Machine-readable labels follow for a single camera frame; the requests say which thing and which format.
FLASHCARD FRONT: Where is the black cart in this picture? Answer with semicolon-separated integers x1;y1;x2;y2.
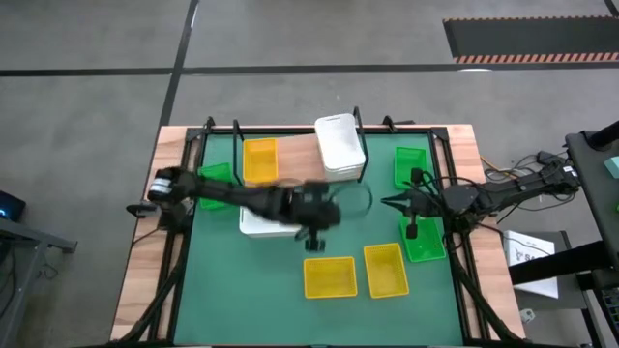
507;119;619;348

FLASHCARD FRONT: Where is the black hazard-striped floor mat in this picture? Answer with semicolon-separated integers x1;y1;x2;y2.
442;15;619;66

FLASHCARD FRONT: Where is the black clamp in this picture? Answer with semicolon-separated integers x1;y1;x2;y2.
126;202;160;218

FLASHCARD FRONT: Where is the gray metal table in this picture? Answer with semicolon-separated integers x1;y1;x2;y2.
0;216;78;348

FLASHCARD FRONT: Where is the green mesh basket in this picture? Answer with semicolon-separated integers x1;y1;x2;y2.
197;162;239;212
398;215;447;264
393;146;429;191

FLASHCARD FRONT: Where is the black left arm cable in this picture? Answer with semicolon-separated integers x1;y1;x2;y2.
328;182;374;219

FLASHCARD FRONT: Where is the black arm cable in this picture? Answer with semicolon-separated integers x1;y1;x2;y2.
408;166;485;241
328;182;374;219

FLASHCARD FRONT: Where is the white cardboard box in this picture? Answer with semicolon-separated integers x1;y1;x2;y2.
502;229;560;300

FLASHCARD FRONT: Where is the yellow mesh basket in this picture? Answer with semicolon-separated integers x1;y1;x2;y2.
303;256;359;300
242;137;280;188
363;242;411;300

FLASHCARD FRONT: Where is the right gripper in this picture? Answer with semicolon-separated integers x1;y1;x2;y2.
380;188;449;218

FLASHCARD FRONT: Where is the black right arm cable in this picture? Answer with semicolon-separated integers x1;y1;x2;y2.
408;166;485;241

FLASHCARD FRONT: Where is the wooden shelf with black frame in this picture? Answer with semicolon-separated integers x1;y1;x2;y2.
231;105;371;193

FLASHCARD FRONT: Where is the green table mat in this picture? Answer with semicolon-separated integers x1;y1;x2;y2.
172;132;466;347

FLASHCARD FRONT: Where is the white plastic basket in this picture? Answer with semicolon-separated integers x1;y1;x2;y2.
314;113;367;170
238;206;305;240
321;159;368;184

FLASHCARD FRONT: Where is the black table frame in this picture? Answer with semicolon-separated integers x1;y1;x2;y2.
109;115;528;348

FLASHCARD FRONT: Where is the black device with blue light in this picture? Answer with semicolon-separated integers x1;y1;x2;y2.
0;188;27;223

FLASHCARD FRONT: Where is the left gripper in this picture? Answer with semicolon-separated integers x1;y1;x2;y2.
288;182;342;252

